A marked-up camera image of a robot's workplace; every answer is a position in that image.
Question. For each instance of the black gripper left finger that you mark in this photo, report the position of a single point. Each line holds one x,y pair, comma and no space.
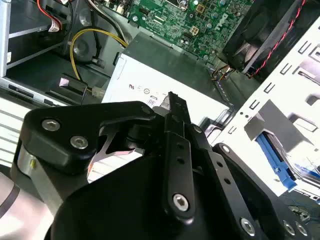
62,117

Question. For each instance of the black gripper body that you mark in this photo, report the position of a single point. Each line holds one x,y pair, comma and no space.
112,205

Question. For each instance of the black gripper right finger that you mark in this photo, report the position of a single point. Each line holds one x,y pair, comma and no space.
233,200

